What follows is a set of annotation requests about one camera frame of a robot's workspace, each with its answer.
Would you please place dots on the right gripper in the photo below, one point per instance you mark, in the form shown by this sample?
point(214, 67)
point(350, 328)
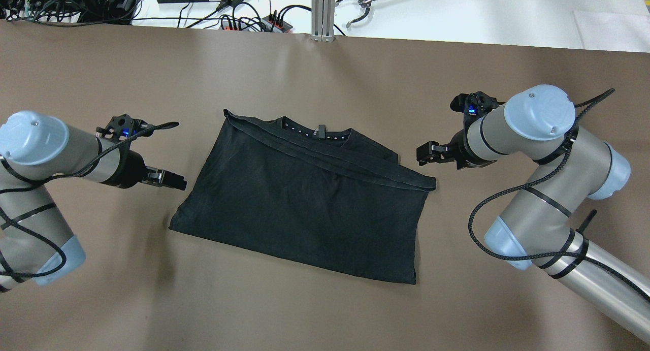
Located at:
point(463, 149)

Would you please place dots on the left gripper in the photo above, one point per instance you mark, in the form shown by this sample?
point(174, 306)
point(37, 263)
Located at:
point(130, 170)

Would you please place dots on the black graphic t-shirt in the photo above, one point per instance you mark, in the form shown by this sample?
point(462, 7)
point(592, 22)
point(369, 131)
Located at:
point(338, 201)

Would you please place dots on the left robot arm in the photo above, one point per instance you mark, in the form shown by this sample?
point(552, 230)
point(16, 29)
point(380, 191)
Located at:
point(37, 243)

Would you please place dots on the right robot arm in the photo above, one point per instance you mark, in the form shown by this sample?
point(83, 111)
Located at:
point(526, 225)

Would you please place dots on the red black USB hub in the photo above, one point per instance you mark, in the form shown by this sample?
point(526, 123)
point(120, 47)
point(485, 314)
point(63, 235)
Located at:
point(264, 25)

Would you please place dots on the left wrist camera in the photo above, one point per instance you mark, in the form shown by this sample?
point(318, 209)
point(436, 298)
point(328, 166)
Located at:
point(122, 127)

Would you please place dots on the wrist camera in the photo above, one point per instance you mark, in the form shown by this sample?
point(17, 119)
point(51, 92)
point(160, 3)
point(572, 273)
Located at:
point(122, 127)
point(473, 106)

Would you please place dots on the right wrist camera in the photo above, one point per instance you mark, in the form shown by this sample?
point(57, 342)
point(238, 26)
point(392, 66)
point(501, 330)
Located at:
point(473, 106)

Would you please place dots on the aluminium frame post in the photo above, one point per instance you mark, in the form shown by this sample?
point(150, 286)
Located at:
point(322, 20)

